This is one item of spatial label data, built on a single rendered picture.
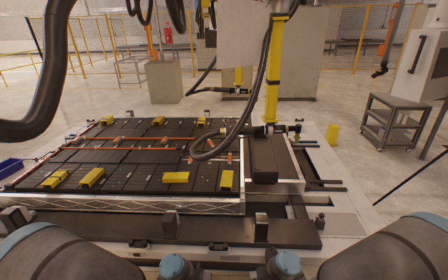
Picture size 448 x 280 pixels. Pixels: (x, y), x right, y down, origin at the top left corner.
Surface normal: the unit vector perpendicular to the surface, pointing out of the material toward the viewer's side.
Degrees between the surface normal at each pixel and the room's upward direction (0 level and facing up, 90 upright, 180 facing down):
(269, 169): 0
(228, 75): 90
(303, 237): 0
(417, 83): 90
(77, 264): 23
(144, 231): 0
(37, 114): 60
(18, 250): 18
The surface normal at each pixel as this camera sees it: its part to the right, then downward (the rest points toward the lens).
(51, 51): 0.14, -0.02
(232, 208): -0.07, 0.47
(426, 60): -0.93, 0.20
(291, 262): 0.11, -0.70
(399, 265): -0.30, -0.57
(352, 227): -0.03, -0.88
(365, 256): -0.63, -0.71
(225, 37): 0.78, 0.27
